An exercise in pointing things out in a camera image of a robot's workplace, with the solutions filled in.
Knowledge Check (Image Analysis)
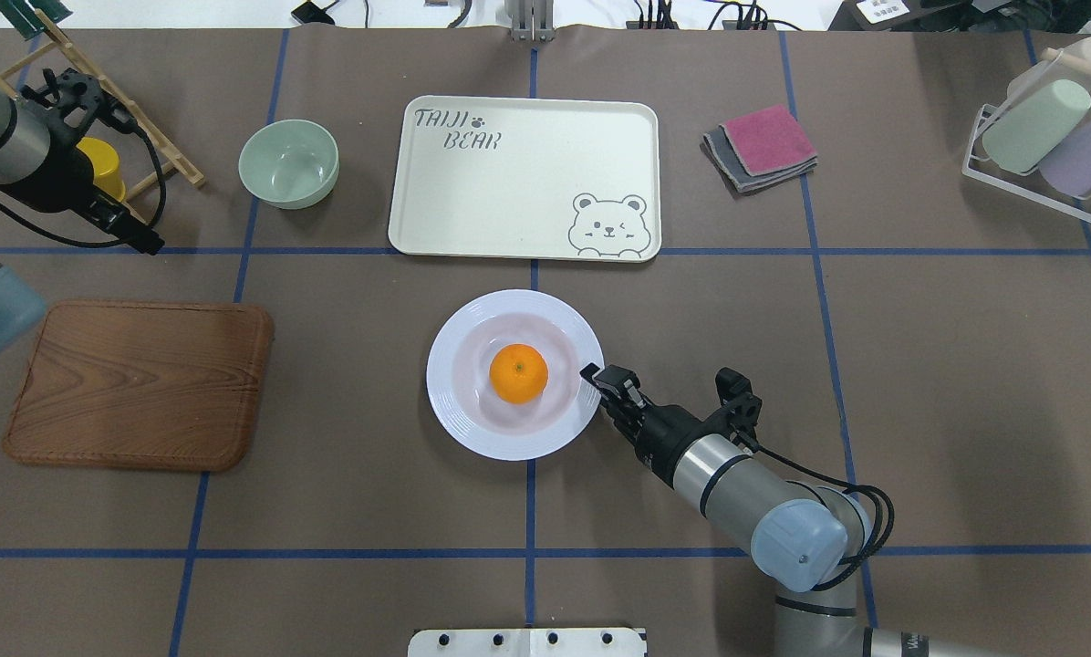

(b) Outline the cream bear tray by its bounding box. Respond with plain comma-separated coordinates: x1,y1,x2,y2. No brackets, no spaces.
388,95,662,263

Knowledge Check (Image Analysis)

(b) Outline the wooden dish rack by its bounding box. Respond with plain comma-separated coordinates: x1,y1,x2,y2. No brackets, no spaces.
0,1,206,200

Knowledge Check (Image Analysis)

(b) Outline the brown wooden cutting board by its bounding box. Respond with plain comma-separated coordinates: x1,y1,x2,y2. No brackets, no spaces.
2,299,275,473

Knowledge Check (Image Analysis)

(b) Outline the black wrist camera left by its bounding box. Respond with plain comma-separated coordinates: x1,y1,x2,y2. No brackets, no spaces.
20,68,140,139

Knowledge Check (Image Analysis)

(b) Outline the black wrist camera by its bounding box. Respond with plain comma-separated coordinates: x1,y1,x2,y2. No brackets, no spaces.
707,367,763,452
20,68,140,139

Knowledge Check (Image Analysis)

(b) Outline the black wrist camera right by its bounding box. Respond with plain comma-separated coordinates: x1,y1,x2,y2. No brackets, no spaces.
707,367,763,452

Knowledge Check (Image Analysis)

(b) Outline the wooden rod handle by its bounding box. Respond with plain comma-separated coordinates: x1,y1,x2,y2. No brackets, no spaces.
1039,48,1091,77

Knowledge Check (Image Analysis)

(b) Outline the green cup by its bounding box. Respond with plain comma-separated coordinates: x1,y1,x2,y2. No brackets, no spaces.
981,79,1091,174

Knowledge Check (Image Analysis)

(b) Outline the green ceramic bowl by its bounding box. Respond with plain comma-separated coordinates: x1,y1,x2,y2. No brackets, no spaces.
237,118,340,211

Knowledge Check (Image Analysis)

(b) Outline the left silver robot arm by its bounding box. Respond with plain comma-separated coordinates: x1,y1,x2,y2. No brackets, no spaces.
0,69,163,353

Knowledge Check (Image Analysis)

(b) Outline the pink cloth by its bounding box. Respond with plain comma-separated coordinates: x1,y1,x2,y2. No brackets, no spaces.
720,104,817,176

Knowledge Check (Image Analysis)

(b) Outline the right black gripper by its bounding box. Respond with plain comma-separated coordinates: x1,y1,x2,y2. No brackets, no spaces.
579,363,706,483

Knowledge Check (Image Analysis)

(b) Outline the grey cloth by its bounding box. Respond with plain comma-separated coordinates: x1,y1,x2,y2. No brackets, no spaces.
703,126,817,194

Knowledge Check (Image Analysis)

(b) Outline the white wire cup rack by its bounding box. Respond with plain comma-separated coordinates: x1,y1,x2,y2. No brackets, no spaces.
961,55,1091,224

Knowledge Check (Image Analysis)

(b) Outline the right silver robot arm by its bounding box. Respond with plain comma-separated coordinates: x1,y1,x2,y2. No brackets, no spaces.
580,363,986,656

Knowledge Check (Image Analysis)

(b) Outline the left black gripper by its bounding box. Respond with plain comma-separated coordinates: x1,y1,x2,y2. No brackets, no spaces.
16,146,165,256

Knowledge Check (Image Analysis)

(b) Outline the yellow mug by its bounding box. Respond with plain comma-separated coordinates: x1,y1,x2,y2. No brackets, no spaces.
76,138,125,203

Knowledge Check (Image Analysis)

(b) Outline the white round plate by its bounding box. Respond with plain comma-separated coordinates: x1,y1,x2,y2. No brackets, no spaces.
425,288,604,461

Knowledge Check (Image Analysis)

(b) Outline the orange fruit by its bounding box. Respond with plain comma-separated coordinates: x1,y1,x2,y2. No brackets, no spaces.
488,342,549,406

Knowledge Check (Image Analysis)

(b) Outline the aluminium frame post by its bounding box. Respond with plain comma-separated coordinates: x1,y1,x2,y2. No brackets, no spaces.
504,0,556,43

